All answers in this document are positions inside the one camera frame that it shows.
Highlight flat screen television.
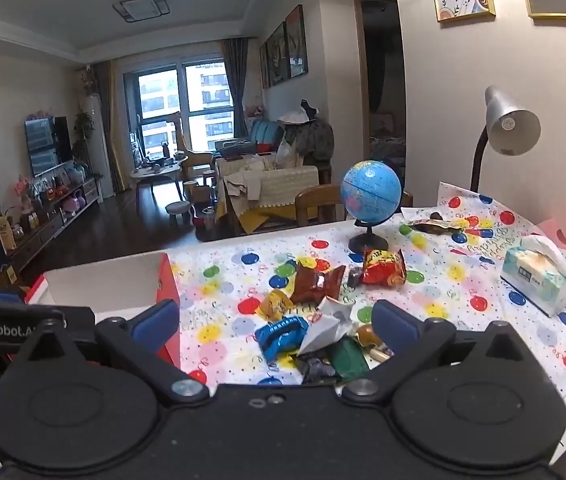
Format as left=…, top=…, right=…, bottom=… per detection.
left=24, top=116, right=74, bottom=178

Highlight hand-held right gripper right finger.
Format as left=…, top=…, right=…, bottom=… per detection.
left=342, top=299, right=531, bottom=406

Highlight square ceiling light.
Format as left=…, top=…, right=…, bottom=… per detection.
left=112, top=0, right=171, bottom=23

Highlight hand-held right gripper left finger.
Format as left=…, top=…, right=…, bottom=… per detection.
left=10, top=299, right=211, bottom=407

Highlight large window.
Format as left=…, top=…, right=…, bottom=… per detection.
left=123, top=60, right=236, bottom=156

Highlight dark television cabinet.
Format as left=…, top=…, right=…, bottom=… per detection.
left=0, top=175, right=104, bottom=271

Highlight green snack packet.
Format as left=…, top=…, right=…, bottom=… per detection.
left=329, top=336, right=372, bottom=382

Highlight pink flowers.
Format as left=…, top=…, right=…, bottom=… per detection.
left=13, top=177, right=31, bottom=211

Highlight purple candy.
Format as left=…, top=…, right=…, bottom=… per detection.
left=294, top=355, right=340, bottom=386

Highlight red snack bag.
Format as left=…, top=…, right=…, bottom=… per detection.
left=361, top=249, right=408, bottom=288

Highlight teal sofa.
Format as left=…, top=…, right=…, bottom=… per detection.
left=249, top=119, right=286, bottom=146

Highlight beige sausage stick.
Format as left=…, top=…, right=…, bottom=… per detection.
left=354, top=324, right=394, bottom=362

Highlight sofa with cream cover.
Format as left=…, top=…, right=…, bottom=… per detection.
left=213, top=155, right=321, bottom=236

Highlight white standing air conditioner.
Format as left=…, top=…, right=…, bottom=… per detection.
left=85, top=94, right=114, bottom=200

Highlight red and white cardboard box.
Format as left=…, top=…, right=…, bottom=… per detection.
left=25, top=251, right=182, bottom=386

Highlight brown gold snack packet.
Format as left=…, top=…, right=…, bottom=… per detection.
left=402, top=212, right=464, bottom=236

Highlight balloon print tablecloth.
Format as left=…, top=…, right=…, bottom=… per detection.
left=165, top=180, right=566, bottom=411

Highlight wooden armchair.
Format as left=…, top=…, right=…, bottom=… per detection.
left=173, top=110, right=214, bottom=181

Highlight small round stool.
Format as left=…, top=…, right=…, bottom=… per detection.
left=165, top=201, right=194, bottom=225

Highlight grey and yellow curtain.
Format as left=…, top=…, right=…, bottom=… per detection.
left=95, top=60, right=126, bottom=193

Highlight round coffee table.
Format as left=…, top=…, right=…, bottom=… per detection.
left=129, top=155, right=190, bottom=201

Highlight blue desk globe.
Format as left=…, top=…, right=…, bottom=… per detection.
left=340, top=160, right=404, bottom=256

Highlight yellow carton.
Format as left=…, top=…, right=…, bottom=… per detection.
left=0, top=215, right=18, bottom=253

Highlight blue snack packet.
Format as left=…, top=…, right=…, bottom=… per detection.
left=254, top=316, right=310, bottom=362

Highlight dark framed wall picture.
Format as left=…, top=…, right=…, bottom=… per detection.
left=285, top=4, right=308, bottom=80
left=259, top=40, right=270, bottom=90
left=267, top=22, right=290, bottom=87

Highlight green house plant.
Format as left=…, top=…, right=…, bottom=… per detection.
left=73, top=110, right=96, bottom=161

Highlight teal tissue box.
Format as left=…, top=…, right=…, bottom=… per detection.
left=500, top=235, right=566, bottom=318

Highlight yellow snack packet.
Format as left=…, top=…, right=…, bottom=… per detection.
left=254, top=289, right=296, bottom=322

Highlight silver desk lamp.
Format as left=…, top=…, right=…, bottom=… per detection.
left=470, top=85, right=542, bottom=193

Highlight brown snack bag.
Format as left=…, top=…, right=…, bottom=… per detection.
left=290, top=259, right=348, bottom=307

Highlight white silver snack packet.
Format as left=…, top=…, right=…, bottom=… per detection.
left=297, top=296, right=354, bottom=357

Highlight wooden dining chair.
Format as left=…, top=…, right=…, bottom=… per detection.
left=295, top=184, right=348, bottom=228

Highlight pile of clothes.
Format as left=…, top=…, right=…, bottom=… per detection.
left=278, top=100, right=334, bottom=171

